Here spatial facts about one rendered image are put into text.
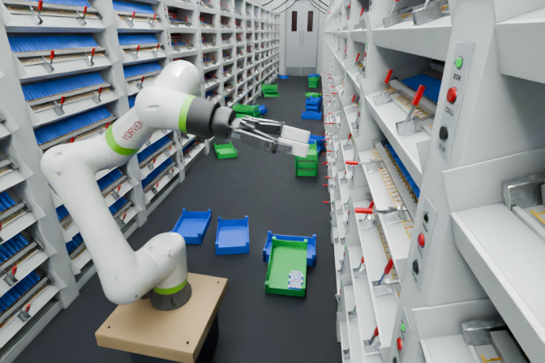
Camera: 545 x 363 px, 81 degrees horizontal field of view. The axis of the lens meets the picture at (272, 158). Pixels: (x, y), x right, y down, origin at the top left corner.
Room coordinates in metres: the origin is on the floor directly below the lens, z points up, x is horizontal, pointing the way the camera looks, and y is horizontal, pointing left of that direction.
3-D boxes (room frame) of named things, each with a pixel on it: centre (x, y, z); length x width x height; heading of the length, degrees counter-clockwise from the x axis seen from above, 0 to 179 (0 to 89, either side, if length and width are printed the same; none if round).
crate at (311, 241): (1.59, -0.11, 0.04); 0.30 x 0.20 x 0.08; 82
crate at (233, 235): (1.73, 0.25, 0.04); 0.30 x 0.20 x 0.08; 6
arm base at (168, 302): (0.94, 0.43, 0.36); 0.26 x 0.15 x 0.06; 70
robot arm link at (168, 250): (0.92, 0.38, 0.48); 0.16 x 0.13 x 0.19; 151
